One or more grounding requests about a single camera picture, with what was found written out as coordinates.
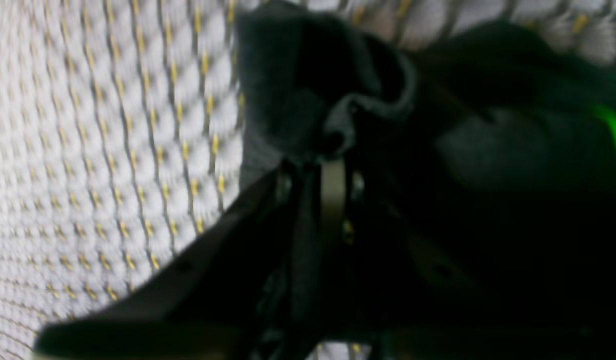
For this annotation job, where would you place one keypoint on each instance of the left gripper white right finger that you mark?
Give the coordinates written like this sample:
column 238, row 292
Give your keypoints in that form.
column 481, row 258

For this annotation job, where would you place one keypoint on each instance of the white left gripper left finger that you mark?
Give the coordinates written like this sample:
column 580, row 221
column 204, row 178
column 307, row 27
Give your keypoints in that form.
column 201, row 304

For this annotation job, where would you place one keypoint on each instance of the dark grey T-shirt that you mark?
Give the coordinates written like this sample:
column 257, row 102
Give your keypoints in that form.
column 317, row 89

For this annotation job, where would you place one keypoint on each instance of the fan-patterned table cloth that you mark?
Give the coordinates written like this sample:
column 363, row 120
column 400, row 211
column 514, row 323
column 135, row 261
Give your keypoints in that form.
column 120, row 140

